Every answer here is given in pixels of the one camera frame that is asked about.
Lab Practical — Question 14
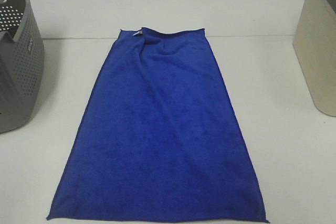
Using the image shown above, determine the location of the beige plastic bin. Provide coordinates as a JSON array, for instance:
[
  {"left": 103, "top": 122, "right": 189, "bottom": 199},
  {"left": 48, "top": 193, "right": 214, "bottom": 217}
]
[{"left": 293, "top": 0, "right": 335, "bottom": 116}]

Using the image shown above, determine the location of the grey perforated plastic basket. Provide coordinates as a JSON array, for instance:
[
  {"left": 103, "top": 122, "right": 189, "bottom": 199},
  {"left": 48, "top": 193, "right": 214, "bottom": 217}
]
[{"left": 1, "top": 0, "right": 45, "bottom": 133}]

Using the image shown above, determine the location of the blue microfibre towel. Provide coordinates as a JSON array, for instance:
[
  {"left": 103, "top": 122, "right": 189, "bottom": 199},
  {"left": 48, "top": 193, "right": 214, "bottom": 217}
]
[{"left": 47, "top": 27, "right": 267, "bottom": 222}]

